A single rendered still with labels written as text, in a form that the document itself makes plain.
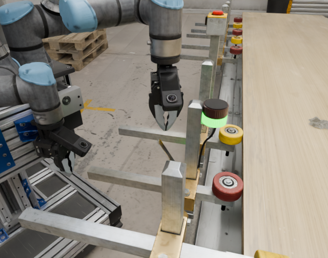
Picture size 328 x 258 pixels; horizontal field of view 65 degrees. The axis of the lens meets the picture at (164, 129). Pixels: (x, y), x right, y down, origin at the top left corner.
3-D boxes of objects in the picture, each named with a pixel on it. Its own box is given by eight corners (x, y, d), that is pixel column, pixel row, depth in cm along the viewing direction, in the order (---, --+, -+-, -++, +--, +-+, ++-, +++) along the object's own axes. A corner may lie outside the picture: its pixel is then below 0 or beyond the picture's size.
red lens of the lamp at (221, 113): (201, 116, 61) (201, 108, 59) (204, 105, 66) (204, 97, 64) (227, 120, 59) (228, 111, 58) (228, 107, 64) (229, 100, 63)
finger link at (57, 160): (65, 164, 81) (59, 141, 76) (70, 165, 80) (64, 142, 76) (56, 174, 77) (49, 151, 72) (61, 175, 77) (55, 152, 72)
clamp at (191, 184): (175, 208, 72) (175, 195, 69) (184, 175, 82) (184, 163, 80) (195, 212, 70) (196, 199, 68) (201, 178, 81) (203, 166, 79)
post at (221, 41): (213, 77, 186) (222, 4, 159) (214, 76, 189) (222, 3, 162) (219, 78, 185) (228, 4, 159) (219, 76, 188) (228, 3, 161)
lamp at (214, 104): (195, 175, 72) (201, 107, 60) (198, 162, 76) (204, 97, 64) (217, 179, 70) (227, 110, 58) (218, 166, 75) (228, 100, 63)
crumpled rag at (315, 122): (305, 125, 92) (307, 119, 91) (309, 116, 97) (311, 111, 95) (333, 133, 88) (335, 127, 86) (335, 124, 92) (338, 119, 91)
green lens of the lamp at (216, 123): (200, 125, 62) (201, 117, 61) (203, 113, 67) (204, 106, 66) (225, 129, 61) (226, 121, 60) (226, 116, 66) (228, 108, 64)
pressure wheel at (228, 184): (207, 217, 72) (211, 188, 65) (210, 195, 78) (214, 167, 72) (237, 223, 70) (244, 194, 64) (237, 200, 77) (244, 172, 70)
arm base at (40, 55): (4, 69, 99) (-6, 43, 94) (40, 59, 109) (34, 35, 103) (23, 79, 91) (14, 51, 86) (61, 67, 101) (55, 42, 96)
